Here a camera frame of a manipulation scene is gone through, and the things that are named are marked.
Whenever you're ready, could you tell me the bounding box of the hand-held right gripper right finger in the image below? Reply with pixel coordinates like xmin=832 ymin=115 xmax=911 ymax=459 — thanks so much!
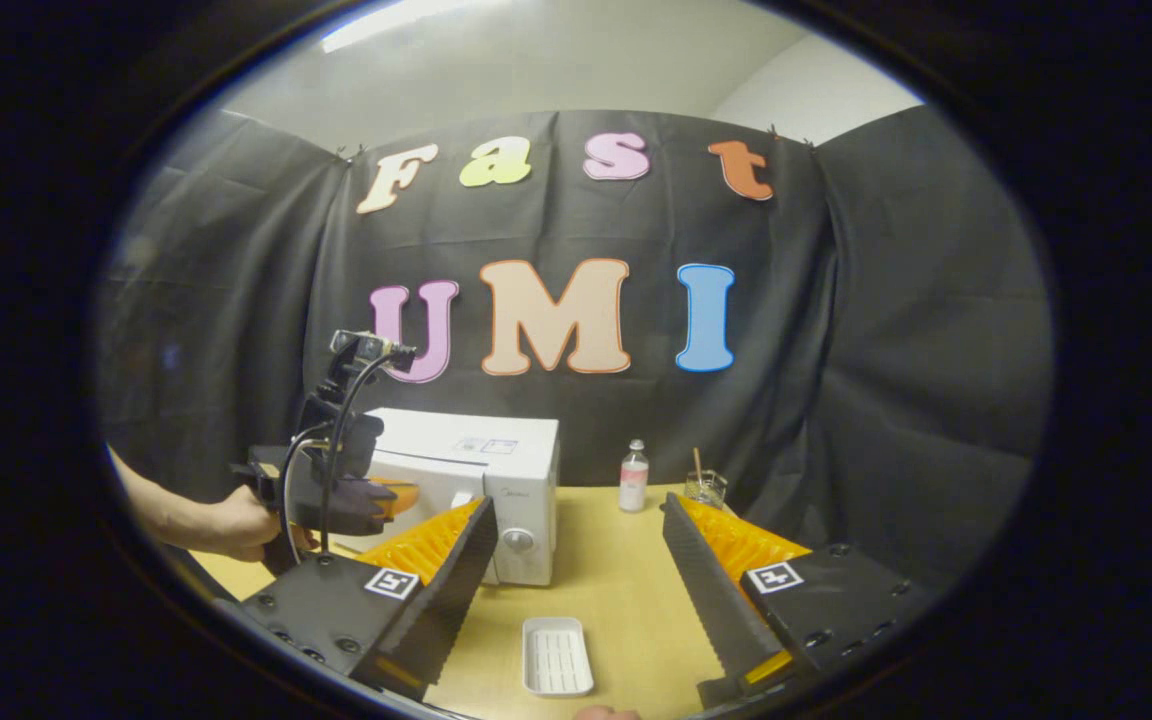
xmin=661 ymin=492 xmax=937 ymax=709

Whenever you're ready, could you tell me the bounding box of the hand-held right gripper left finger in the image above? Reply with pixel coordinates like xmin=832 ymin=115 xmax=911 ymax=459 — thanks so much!
xmin=234 ymin=497 xmax=500 ymax=702

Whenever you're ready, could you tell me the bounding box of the white microwave oven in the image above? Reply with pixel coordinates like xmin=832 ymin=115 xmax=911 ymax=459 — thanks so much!
xmin=334 ymin=407 xmax=562 ymax=588

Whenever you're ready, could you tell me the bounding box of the clear glass cup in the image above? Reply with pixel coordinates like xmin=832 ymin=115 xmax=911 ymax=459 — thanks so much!
xmin=684 ymin=470 xmax=729 ymax=509

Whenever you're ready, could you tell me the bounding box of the white rectangular plastic tray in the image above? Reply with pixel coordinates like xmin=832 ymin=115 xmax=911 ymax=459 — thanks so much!
xmin=522 ymin=617 xmax=596 ymax=698

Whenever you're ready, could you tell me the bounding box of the small clear bottle pink label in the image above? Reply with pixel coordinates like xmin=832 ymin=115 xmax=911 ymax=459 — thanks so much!
xmin=619 ymin=439 xmax=650 ymax=514

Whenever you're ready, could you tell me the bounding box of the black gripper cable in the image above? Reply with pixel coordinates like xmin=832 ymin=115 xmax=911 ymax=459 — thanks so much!
xmin=319 ymin=348 xmax=407 ymax=557
xmin=278 ymin=422 xmax=335 ymax=571

